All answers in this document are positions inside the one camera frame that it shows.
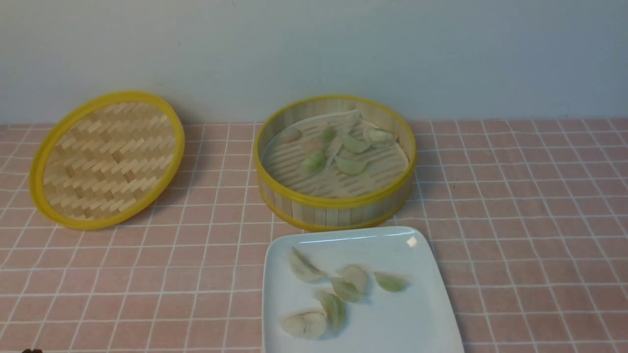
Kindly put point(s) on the green dumpling steamer front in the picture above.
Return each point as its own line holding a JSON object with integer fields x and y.
{"x": 345, "y": 290}

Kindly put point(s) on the green dumpling steamer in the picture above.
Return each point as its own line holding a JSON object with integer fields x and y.
{"x": 349, "y": 166}
{"x": 354, "y": 145}
{"x": 328, "y": 134}
{"x": 345, "y": 290}
{"x": 314, "y": 162}

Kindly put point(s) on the white dumpling upper left plate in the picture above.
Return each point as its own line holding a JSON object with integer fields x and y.
{"x": 303, "y": 269}

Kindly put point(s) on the white dumpling plate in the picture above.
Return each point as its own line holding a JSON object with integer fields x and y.
{"x": 308, "y": 325}
{"x": 303, "y": 269}

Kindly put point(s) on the green dumpling right on plate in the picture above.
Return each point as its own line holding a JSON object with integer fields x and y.
{"x": 391, "y": 282}

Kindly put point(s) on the pale green dumpling plate centre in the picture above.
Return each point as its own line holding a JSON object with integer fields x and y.
{"x": 335, "y": 310}

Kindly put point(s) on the white dumpling lower left plate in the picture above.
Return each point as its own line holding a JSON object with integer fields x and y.
{"x": 308, "y": 325}

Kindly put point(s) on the white square plate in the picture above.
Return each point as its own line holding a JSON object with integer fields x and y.
{"x": 419, "y": 319}

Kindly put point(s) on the green dumpling steamer left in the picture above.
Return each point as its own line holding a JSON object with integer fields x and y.
{"x": 314, "y": 162}

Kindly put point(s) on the yellow rimmed bamboo steamer basket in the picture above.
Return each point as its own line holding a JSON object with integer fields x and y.
{"x": 321, "y": 214}

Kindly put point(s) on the white steamer liner paper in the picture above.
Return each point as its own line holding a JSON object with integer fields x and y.
{"x": 283, "y": 161}

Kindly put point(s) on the green dumpling steamer middle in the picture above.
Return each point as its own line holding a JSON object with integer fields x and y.
{"x": 349, "y": 166}

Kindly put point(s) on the green dumpling steamer back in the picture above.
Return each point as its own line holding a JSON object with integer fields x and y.
{"x": 328, "y": 134}

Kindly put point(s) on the green dumpling steamer centre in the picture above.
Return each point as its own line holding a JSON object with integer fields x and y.
{"x": 354, "y": 145}

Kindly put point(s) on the yellow rimmed bamboo steamer lid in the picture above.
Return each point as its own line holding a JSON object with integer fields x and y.
{"x": 107, "y": 160}

